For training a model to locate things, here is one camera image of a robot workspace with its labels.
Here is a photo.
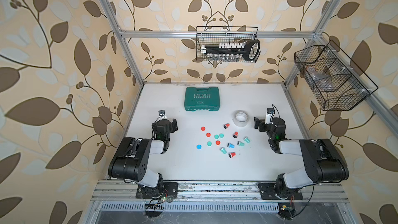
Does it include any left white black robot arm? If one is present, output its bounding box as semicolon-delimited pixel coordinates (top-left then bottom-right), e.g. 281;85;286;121
108;117;178;202

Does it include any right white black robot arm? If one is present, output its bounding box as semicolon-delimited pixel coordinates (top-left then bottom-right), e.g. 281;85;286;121
254;117;349;200

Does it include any red stamp bottom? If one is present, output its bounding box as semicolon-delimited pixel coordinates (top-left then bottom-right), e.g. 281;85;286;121
228;152;236;158

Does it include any clear tape roll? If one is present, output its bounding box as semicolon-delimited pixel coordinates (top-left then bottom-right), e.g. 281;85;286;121
233;111;249;128

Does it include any green plastic tool case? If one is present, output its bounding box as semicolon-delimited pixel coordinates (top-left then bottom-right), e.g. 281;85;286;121
184;87;220;112

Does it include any plastic bag in basket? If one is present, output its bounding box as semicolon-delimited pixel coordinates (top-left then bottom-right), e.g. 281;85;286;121
307;66;334;91

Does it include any black white tool in basket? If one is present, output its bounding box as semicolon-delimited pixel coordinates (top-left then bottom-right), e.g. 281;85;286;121
199;40;261;63

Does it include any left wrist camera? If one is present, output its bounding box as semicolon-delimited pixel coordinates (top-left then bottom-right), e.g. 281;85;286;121
158;110;166;120

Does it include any right black wire basket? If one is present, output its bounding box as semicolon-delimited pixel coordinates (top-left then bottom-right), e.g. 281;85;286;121
294;40;379;111

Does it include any black wire basket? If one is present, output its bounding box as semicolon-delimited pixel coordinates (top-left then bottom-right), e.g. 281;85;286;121
195;26;261;63
294;40;379;111

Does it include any centre black wire basket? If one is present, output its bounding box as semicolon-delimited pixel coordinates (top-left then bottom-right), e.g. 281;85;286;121
195;26;261;63

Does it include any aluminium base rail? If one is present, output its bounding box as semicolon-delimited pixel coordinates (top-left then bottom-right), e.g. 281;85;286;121
91;180;349;213

